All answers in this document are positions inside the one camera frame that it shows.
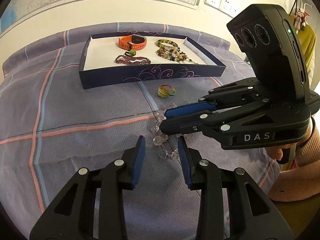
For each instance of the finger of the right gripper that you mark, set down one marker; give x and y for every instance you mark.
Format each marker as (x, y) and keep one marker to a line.
(193, 123)
(204, 105)

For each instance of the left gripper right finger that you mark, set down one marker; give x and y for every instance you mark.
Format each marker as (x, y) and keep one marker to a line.
(252, 215)

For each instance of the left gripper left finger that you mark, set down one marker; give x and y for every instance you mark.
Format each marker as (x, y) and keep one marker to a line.
(70, 215)

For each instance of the tortoiseshell bangle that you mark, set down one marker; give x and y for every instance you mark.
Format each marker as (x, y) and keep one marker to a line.
(163, 43)

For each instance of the orange watch band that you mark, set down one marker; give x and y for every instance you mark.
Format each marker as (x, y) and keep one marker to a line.
(132, 42)

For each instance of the peach sweater right forearm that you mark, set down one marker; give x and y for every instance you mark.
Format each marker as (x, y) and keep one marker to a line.
(301, 182)

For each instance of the dark blue jewelry tray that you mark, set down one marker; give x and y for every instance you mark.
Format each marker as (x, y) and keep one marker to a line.
(103, 63)

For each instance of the person right hand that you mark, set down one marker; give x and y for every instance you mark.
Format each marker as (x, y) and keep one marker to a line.
(276, 152)

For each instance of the yellow hanging garment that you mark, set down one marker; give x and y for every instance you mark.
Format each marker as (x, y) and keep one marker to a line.
(307, 38)

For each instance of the black camera box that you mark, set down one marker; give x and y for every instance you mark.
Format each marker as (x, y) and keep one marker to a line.
(264, 33)

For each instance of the white wall socket panel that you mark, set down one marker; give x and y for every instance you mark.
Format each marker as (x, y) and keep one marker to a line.
(225, 6)

